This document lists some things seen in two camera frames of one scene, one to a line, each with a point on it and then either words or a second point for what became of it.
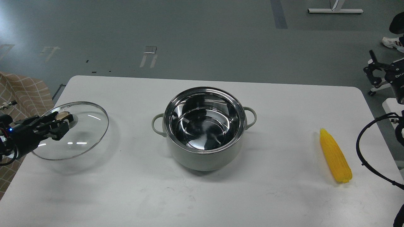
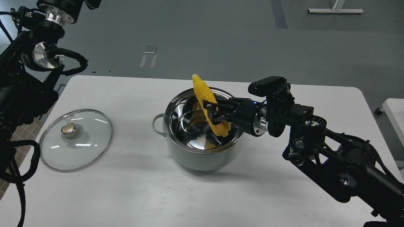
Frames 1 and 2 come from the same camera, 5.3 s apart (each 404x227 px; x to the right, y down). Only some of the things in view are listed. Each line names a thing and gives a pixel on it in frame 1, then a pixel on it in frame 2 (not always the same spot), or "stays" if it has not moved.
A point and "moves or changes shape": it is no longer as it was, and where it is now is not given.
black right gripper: x=394 y=74 -> x=248 y=115
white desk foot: x=337 y=8 stays
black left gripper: x=25 y=136 -> x=63 y=12
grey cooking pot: x=204 y=126 stays
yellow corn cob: x=336 y=157 moves or changes shape
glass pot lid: x=85 y=133 moves or changes shape
